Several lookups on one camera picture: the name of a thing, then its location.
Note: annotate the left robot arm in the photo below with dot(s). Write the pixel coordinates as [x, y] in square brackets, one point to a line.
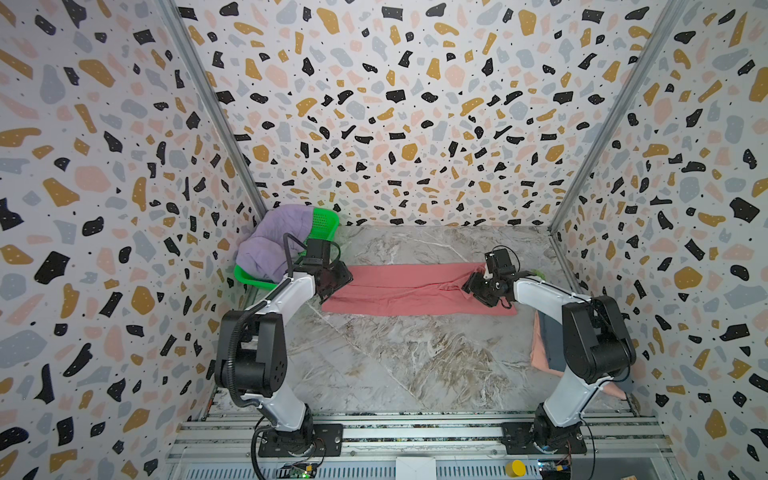
[252, 362]

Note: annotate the white box on rail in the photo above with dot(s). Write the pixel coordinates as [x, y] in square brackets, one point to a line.
[415, 468]

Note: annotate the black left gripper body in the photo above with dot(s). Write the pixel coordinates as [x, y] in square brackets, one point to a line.
[336, 276]

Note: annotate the right aluminium corner post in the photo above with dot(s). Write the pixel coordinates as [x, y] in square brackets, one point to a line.
[670, 15]

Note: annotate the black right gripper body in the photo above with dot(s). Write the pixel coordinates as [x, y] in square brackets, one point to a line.
[480, 288]

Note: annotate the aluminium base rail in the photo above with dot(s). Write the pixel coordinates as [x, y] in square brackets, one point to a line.
[464, 445]

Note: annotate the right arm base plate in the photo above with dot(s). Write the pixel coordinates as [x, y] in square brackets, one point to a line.
[531, 438]

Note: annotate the left aluminium corner post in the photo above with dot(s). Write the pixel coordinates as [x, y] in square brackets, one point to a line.
[187, 52]

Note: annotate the aluminium corner post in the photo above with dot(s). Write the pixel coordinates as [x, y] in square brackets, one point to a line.
[670, 15]
[187, 52]

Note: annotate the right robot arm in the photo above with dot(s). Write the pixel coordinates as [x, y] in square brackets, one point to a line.
[596, 347]

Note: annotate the lavender t-shirt in basket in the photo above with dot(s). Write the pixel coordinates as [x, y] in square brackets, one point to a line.
[262, 255]

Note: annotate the yellow round button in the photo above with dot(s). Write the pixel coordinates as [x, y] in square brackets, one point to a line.
[515, 469]

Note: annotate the folded dark grey t-shirt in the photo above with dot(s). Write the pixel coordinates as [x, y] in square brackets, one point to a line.
[548, 348]

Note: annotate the folded salmon pink t-shirt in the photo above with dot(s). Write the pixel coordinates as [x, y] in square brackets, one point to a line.
[539, 358]

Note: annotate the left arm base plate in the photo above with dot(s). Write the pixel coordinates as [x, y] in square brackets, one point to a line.
[323, 440]

